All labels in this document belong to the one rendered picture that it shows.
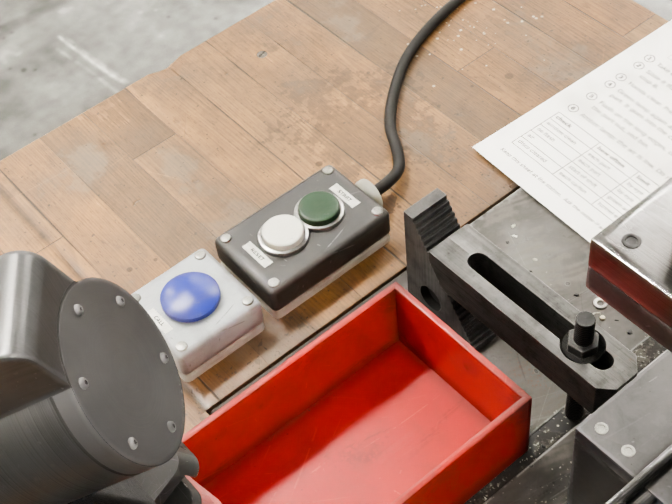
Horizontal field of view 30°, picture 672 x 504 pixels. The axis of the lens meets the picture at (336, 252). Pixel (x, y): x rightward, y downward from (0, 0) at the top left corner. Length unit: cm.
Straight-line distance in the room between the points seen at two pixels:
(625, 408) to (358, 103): 39
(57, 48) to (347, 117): 161
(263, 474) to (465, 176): 28
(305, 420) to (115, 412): 46
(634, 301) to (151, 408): 28
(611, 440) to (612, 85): 38
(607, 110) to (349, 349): 31
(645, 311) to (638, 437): 14
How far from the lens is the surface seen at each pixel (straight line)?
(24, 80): 250
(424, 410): 80
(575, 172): 94
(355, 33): 106
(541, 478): 78
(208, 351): 83
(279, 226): 86
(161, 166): 97
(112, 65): 247
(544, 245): 89
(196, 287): 84
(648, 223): 59
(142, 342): 37
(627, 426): 71
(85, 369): 34
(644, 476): 69
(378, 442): 79
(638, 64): 103
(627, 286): 58
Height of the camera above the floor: 158
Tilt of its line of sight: 50 degrees down
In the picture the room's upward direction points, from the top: 7 degrees counter-clockwise
